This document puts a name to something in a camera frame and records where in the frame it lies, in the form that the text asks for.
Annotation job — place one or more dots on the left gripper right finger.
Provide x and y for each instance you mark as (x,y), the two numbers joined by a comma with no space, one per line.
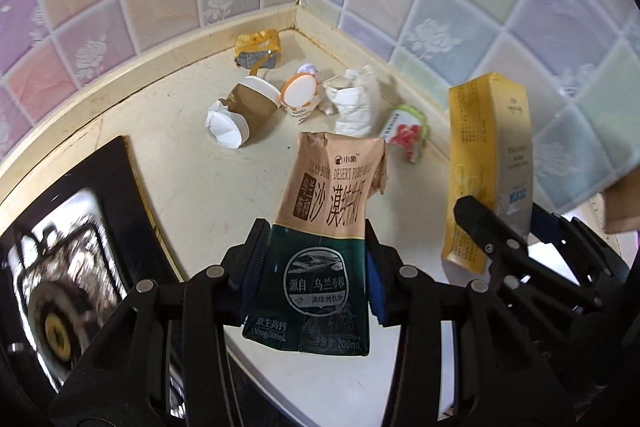
(500,377)

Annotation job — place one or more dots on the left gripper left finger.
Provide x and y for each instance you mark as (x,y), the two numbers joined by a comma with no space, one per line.
(161,358)

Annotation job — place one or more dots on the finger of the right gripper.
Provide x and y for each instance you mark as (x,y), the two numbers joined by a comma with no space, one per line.
(508,253)
(591,260)

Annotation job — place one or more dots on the green brown milk carton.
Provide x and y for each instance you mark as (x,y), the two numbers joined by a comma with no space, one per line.
(311,296)

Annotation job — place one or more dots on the yellow tall carton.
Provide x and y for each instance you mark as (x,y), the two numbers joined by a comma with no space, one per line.
(491,159)

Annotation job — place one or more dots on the white paper bag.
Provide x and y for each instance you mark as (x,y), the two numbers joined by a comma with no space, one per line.
(356,97)

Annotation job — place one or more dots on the brown paper cup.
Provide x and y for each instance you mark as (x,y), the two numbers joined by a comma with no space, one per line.
(233,120)

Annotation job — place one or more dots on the wooden cutting board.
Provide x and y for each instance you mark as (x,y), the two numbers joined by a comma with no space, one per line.
(621,206)

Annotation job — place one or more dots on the black gas stove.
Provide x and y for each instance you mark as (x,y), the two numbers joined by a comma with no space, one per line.
(68,260)

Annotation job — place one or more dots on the red green snack packet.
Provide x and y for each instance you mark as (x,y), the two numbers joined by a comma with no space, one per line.
(407,128)

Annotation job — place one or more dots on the small yogurt cup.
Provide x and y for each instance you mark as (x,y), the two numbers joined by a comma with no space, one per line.
(302,93)

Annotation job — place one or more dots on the crumpled yellow wrapper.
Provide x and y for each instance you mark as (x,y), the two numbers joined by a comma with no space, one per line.
(258,50)

